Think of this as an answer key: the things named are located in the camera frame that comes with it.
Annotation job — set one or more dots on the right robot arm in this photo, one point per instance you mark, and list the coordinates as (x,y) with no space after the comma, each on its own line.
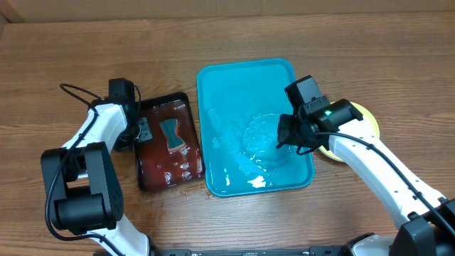
(423,216)

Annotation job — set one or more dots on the teal plastic tray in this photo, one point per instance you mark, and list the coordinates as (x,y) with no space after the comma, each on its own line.
(239,106)

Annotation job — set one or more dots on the yellow plate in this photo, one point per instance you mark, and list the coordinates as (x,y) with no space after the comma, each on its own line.
(373,126)

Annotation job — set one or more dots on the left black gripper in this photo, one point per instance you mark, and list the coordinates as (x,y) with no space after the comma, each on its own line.
(146,133)

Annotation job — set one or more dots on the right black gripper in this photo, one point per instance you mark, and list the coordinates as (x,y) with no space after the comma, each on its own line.
(288,131)

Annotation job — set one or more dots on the green and red sponge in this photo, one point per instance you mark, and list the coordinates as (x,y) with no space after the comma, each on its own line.
(174,142)

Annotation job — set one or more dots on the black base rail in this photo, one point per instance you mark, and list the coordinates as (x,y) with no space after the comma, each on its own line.
(334,250)

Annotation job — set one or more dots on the black tray with red water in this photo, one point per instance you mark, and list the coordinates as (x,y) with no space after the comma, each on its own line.
(156,167)

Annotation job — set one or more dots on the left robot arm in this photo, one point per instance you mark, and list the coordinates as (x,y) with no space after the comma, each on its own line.
(84,199)

